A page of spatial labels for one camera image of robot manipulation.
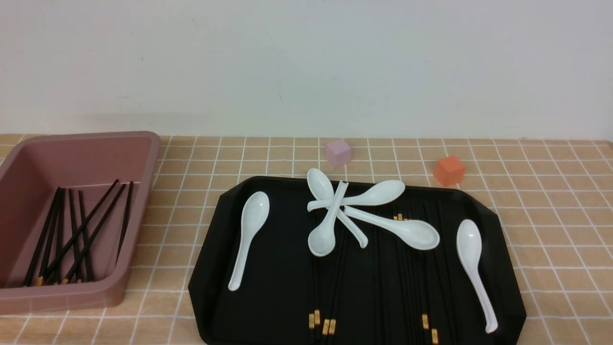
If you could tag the white spoon upper left centre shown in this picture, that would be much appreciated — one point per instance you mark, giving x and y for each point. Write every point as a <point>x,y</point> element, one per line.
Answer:
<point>317,176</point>

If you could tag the white spoon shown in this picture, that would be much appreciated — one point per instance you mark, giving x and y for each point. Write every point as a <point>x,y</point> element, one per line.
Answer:
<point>254,215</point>
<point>416,233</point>
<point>317,176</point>
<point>469,249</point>
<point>379,194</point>

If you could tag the lilac cube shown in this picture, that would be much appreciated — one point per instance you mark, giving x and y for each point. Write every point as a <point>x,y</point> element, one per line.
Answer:
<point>338,153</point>

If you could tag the white spoon far left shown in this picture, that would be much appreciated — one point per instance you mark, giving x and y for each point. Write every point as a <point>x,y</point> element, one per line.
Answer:
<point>254,215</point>

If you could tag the white spoon centre bowl down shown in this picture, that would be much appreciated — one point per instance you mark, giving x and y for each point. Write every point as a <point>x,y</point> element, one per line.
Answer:
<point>321,240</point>

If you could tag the white spoon upper right centre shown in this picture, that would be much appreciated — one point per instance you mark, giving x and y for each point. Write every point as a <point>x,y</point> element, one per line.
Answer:
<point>379,194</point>

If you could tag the white spoon lower right centre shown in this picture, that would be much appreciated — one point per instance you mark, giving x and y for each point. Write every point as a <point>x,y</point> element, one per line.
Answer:
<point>416,233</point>

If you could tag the orange cube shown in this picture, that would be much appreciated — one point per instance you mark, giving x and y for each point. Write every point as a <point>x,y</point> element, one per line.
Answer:
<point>449,171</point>

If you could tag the black plastic tray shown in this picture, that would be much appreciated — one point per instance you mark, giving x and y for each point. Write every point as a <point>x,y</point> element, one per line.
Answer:
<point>377,301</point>

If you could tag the black chopstick tray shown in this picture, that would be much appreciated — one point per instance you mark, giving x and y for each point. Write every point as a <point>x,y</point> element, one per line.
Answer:
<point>338,287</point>
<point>334,283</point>
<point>415,261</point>
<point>430,275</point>

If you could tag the black chopstick tray far right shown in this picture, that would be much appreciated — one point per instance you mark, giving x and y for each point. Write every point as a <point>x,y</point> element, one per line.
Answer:
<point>430,275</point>

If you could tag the black chopstick in bin rightmost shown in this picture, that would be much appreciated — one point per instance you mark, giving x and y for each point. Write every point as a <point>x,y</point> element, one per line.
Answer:
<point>126,216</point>

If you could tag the white spoon far right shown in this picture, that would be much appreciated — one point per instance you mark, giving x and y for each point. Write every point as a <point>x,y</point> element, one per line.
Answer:
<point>469,249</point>

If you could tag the black chopstick in bin crossing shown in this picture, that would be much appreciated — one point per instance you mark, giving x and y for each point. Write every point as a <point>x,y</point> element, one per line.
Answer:
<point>81,241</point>
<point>113,222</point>

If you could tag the pink plastic bin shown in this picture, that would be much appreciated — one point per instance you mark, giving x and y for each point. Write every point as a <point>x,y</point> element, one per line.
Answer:
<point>31,173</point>

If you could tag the black chopstick in bin leftmost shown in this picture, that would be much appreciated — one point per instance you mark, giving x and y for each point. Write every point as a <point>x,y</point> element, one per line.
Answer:
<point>35,258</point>

